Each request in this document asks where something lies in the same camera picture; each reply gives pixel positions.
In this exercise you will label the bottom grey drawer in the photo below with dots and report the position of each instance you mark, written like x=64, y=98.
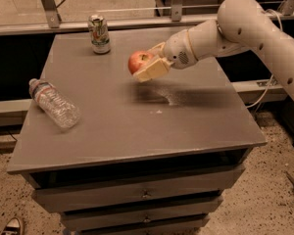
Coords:
x=154, y=227

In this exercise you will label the grey drawer cabinet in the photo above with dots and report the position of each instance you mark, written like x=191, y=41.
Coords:
x=189, y=119

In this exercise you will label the top grey drawer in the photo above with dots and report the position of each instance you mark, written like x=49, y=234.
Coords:
x=110, y=193

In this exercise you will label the metal guard rail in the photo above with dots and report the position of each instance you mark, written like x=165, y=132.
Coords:
x=43, y=16

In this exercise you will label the green white soda can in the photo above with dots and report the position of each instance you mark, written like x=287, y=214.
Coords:
x=99, y=34

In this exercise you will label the grey drawer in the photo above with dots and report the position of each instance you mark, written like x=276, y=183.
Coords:
x=154, y=227
x=144, y=214
x=110, y=193

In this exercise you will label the clear plastic water bottle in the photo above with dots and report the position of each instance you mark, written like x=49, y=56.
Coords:
x=57, y=107

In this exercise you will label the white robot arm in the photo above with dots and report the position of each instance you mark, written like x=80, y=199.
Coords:
x=239, y=24

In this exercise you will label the middle grey drawer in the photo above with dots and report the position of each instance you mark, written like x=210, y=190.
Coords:
x=144, y=214

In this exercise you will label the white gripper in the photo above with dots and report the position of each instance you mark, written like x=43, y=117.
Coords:
x=176, y=52

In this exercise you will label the red apple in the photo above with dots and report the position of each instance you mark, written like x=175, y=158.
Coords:
x=138, y=59

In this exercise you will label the black white sneaker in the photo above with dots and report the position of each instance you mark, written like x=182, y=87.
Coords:
x=14, y=226

